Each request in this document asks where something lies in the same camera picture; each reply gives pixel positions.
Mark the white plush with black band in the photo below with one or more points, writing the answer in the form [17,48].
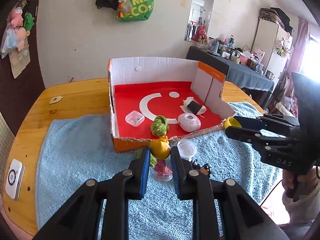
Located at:
[192,106]

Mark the green tote bag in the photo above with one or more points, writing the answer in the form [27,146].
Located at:
[134,10]

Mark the blonde girl figurine pink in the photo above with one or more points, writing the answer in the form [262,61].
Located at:
[160,149]

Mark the clear plastic bag on door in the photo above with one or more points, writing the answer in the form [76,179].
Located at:
[9,41]

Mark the red plush doll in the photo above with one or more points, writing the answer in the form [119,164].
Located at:
[200,34]

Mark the person's right hand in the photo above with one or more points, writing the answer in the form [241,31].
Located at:
[300,185]

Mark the pink curtain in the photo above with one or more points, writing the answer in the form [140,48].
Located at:
[298,53]

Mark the dark blue covered desk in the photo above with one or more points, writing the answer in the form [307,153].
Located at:
[245,78]

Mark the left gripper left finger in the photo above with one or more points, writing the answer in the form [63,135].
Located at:
[99,210]

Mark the white wardrobe cabinet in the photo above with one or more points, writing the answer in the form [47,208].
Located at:
[273,41]

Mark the clear round plastic lid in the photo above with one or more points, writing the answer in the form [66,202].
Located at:
[187,149]

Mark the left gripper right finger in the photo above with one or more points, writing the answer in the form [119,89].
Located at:
[226,202]

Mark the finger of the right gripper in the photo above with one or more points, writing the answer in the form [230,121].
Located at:
[262,143]
[279,124]

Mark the small tag on table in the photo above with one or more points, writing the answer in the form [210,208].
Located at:
[55,99]

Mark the pink plush toy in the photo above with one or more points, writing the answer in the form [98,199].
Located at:
[16,21]

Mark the green plush toy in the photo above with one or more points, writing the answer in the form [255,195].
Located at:
[28,21]

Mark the small clear plastic case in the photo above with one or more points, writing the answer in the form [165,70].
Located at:
[135,118]

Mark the pink white round device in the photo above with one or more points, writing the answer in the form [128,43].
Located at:
[189,122]

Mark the light blue fluffy towel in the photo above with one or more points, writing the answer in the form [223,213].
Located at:
[75,150]

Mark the green yarn ball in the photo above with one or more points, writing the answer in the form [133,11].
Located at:
[160,126]
[153,160]

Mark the orange cardboard box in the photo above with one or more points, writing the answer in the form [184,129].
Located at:
[157,86]

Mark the wall mirror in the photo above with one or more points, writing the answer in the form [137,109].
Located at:
[200,15]

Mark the white remote device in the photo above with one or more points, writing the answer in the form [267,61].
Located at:
[14,179]

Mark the yellow bottle cap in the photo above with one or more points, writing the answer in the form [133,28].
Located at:
[232,122]

